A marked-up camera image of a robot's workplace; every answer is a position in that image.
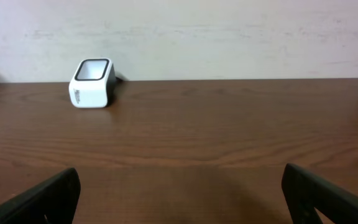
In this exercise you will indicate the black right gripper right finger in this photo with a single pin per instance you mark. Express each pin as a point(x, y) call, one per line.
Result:
point(306, 194)

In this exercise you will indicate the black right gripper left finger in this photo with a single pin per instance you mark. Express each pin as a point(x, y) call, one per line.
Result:
point(52, 201)

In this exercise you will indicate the white barcode scanner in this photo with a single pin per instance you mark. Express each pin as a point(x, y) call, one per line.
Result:
point(93, 83)

